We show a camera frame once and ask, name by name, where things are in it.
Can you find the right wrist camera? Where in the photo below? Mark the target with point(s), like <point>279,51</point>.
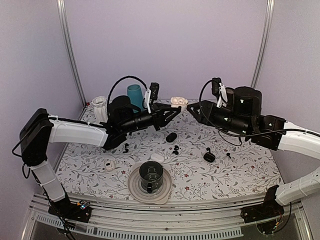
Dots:
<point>219,91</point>

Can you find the right aluminium frame post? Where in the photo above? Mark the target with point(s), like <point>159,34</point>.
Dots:
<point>268,18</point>

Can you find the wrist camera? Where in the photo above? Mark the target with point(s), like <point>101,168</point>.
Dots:
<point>151,94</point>
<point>219,91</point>

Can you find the black case with gold line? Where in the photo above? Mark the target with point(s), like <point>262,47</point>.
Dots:
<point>209,157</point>

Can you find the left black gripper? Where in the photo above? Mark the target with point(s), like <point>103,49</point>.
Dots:
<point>159,116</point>

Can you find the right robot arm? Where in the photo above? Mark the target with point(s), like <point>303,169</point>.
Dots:
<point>238,114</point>

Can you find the dark glass mug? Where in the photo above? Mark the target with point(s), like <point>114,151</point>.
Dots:
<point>151,175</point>

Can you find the aluminium frame post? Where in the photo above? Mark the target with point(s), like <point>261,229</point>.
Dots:
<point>268,18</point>
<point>62,13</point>

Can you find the left aluminium frame post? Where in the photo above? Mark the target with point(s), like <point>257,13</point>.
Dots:
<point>62,13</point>

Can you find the grey ceramic plate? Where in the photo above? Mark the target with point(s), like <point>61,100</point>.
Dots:
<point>161,195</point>

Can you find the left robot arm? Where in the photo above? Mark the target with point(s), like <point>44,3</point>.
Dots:
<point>42,129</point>

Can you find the cream earbud case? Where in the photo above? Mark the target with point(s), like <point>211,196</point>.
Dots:
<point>109,165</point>
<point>178,101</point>

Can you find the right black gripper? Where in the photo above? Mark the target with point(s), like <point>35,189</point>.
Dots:
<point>207,108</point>

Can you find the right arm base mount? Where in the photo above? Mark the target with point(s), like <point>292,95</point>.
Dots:
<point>261,211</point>

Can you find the black oval earbud case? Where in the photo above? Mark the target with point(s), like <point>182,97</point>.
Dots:
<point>171,137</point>

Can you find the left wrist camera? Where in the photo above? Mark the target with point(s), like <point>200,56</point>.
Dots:
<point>151,94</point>

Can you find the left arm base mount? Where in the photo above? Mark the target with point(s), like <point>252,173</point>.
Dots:
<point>80,211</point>

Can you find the white ribbed vase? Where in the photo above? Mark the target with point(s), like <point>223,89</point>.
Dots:
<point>100,109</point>

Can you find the black stem earbud pair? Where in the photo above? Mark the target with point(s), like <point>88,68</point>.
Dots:
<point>126,148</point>

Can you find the teal vase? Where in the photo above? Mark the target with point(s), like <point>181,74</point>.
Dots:
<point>134,92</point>

